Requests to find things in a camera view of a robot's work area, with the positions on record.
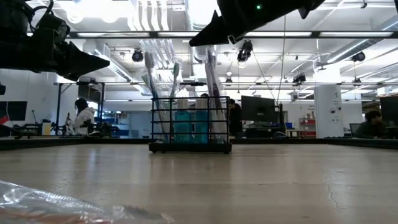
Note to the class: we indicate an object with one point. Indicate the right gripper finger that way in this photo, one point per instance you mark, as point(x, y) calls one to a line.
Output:
point(214, 34)

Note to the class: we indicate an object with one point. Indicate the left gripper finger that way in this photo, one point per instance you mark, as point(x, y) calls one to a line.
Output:
point(82, 63)

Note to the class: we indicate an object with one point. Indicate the green white toothbrush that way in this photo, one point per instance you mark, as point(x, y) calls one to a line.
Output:
point(176, 70)
point(145, 81)

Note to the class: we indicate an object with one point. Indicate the blue white toothbrush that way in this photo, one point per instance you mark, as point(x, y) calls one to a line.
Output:
point(149, 60)
point(222, 124)

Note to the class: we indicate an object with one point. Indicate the teal mouthwash bottle white cap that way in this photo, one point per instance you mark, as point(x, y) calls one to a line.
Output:
point(201, 127)
point(183, 127)

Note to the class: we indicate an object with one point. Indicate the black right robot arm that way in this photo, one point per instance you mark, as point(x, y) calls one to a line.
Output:
point(295, 4)

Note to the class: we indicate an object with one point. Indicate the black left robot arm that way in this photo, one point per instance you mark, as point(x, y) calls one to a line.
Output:
point(9, 15)

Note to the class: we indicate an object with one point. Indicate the black hanging spot lamp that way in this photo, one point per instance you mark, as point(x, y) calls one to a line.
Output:
point(359, 57)
point(245, 49)
point(299, 79)
point(137, 56)

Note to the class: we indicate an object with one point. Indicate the black monitor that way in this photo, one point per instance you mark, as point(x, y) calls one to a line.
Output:
point(390, 109)
point(15, 110)
point(258, 110)

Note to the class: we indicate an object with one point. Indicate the yellow white container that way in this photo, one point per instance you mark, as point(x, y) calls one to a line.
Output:
point(46, 129)

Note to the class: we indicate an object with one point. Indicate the red parts shelf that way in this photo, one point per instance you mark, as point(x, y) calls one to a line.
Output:
point(308, 123)

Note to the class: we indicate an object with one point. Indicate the white pillar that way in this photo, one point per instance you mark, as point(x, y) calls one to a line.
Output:
point(326, 124)

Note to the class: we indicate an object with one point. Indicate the crumpled clear plastic bag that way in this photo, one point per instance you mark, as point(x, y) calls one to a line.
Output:
point(46, 208)

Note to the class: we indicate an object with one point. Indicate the silver air duct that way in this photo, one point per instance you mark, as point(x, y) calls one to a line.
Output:
point(205, 54)

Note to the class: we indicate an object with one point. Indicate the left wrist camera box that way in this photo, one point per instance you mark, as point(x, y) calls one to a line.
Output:
point(51, 29)

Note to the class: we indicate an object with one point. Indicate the black metal station frame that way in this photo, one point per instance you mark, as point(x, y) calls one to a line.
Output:
point(58, 109)

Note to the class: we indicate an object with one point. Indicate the black table frame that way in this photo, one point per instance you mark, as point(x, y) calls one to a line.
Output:
point(37, 143)

